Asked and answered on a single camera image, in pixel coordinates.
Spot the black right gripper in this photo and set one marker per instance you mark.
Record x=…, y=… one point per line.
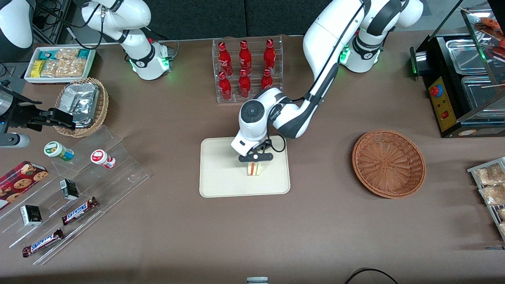
x=20, y=113

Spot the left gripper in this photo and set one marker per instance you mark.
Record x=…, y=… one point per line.
x=264, y=143

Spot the triangular sandwich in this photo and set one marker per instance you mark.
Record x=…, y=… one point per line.
x=255, y=169

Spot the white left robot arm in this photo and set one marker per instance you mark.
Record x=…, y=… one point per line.
x=327, y=35

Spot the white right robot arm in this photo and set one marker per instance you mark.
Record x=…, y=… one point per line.
x=126, y=19

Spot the cream plastic serving tray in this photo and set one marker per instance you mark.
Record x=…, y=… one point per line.
x=221, y=173

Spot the tan wicker basket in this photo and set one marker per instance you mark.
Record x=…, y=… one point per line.
x=103, y=106

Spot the brown round wicker basket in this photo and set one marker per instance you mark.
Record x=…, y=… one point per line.
x=388, y=165

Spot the tray of packaged pastries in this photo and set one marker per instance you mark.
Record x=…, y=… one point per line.
x=471, y=170

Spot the silver foil packet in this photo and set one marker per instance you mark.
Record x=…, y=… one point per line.
x=81, y=100

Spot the green lid yogurt cup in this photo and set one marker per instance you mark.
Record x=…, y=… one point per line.
x=58, y=150

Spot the clear bag of crackers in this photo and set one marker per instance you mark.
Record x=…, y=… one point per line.
x=49, y=69
x=73, y=68
x=67, y=53

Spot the white rectangular snack bin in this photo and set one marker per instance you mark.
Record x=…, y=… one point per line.
x=27, y=77

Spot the red lid yogurt cup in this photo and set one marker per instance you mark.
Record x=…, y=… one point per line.
x=101, y=157

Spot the yellow snack bar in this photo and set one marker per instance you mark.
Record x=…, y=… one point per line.
x=38, y=68

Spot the teal snack packet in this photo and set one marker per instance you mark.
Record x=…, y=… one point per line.
x=83, y=53
x=46, y=55

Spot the small black carton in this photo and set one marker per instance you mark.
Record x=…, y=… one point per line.
x=30, y=215
x=69, y=189

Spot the red plaid cookie box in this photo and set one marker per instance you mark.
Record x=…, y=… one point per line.
x=21, y=182

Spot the red cola bottle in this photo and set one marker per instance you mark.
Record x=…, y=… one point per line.
x=244, y=85
x=269, y=56
x=267, y=81
x=225, y=87
x=224, y=59
x=245, y=58

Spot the clear acrylic tiered display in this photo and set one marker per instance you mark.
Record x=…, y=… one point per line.
x=118, y=173

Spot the brown snickers bar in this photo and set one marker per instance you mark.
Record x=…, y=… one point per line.
x=79, y=211
x=42, y=242

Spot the clear acrylic bottle rack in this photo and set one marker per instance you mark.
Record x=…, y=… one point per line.
x=256, y=47

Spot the black glass food warmer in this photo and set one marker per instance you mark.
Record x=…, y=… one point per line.
x=446, y=106

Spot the steel warmer pan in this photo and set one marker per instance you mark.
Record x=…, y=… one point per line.
x=483, y=94
x=465, y=57

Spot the clear bag of fried snacks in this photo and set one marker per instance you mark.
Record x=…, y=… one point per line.
x=489, y=175
x=502, y=213
x=502, y=228
x=493, y=194

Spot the red fried food skewer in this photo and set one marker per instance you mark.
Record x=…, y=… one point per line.
x=491, y=25

